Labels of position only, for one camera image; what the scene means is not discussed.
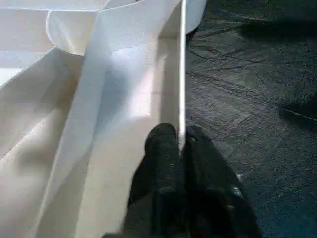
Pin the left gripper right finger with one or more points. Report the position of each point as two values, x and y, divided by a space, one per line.
210 198

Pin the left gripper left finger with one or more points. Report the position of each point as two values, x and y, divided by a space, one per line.
161 188

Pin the white plastic table top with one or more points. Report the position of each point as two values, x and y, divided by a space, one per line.
49 124

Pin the black work mat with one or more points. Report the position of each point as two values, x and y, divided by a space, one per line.
257 124

